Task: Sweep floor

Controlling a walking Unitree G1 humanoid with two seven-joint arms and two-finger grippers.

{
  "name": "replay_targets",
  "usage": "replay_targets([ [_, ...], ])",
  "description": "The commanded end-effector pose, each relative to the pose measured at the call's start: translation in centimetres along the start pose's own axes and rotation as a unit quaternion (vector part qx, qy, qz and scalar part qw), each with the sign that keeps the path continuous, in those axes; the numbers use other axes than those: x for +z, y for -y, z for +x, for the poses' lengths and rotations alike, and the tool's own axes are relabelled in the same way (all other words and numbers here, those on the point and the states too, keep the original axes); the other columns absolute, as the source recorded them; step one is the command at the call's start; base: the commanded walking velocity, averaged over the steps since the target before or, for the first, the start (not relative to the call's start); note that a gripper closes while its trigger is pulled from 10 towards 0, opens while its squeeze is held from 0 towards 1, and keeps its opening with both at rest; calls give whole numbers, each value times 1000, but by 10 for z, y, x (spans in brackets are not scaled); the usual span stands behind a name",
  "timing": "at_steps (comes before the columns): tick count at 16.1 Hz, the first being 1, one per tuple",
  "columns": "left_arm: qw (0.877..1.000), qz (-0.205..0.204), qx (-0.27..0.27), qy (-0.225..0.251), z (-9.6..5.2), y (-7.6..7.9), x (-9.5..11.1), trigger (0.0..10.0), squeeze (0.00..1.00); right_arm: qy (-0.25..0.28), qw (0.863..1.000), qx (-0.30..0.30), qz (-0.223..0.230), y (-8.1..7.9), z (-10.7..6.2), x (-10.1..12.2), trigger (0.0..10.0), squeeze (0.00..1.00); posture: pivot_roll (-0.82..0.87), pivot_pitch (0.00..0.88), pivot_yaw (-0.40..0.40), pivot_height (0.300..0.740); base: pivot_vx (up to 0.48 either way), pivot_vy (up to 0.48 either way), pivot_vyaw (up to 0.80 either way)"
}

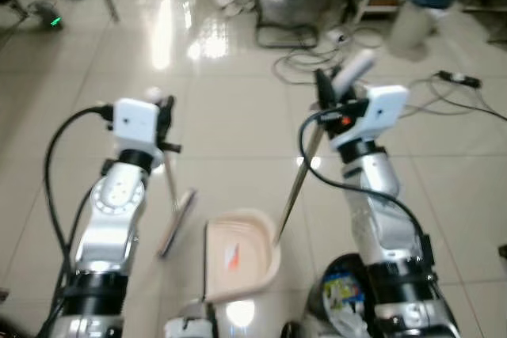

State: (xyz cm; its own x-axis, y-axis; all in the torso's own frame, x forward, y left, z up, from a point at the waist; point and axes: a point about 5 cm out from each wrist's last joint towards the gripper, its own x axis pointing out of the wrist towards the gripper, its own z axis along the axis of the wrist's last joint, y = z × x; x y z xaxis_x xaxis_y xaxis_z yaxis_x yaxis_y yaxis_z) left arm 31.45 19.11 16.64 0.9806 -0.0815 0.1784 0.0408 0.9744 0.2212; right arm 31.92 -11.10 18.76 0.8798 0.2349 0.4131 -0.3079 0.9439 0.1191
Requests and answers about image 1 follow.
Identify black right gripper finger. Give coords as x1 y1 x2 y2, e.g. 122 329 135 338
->
314 68 337 107

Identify broom with thin handle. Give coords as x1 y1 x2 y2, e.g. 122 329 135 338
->
146 86 198 259

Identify beige long-handled dustpan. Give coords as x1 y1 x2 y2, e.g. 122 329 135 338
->
204 47 378 305

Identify white bin with blue lid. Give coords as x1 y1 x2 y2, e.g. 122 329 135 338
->
387 0 455 59

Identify small device with green light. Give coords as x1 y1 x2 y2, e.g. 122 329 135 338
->
30 1 66 30

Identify robot torso and legs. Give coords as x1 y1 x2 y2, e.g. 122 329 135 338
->
162 253 373 338

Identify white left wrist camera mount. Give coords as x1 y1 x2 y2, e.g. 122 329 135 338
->
112 98 164 157

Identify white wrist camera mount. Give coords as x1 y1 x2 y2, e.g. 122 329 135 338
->
328 85 410 150
112 98 164 157

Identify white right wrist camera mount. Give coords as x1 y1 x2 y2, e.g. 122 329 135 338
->
328 85 410 150

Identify grey floor cable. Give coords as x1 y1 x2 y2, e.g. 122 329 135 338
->
272 28 507 123

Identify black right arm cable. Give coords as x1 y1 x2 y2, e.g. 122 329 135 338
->
298 108 435 269

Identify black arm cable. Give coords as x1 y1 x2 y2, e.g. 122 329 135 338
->
43 104 116 256
298 108 435 269

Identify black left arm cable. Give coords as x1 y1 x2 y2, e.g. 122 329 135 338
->
43 104 116 256

